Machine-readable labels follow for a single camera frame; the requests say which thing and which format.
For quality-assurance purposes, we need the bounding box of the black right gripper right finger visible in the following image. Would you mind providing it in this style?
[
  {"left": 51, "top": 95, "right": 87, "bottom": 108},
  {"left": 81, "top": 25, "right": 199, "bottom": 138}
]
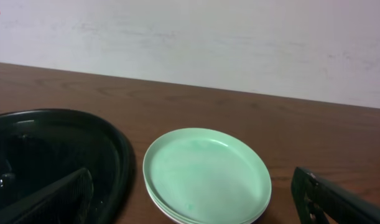
[{"left": 291, "top": 167, "right": 380, "bottom": 224}]

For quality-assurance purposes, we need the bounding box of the mint green plate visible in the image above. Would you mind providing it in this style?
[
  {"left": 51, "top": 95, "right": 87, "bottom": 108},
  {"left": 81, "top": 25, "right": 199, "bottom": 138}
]
[
  {"left": 142, "top": 128, "right": 272, "bottom": 223},
  {"left": 146, "top": 184, "right": 269, "bottom": 224}
]

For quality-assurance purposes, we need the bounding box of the white plate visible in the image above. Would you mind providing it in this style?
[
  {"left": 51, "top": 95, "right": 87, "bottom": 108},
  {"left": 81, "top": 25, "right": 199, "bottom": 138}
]
[{"left": 146, "top": 187, "right": 264, "bottom": 224}]

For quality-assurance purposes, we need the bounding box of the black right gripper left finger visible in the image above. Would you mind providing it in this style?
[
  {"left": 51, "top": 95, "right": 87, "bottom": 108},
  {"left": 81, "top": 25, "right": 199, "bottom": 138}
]
[{"left": 0, "top": 168, "right": 93, "bottom": 223}]

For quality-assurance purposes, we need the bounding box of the round black tray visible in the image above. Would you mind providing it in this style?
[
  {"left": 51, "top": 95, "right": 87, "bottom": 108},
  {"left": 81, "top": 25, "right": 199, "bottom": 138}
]
[{"left": 0, "top": 109, "right": 134, "bottom": 223}]

